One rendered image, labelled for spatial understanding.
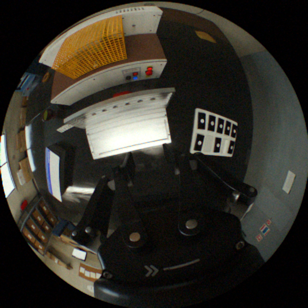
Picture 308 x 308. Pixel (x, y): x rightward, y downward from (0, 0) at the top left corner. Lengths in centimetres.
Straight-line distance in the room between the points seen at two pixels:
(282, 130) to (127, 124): 226
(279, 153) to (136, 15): 233
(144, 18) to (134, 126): 58
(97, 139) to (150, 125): 29
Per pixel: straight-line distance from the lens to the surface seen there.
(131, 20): 52
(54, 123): 84
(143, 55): 46
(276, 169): 228
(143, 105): 47
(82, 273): 348
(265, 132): 233
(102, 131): 58
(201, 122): 63
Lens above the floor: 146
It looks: 71 degrees down
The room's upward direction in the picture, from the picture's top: 157 degrees clockwise
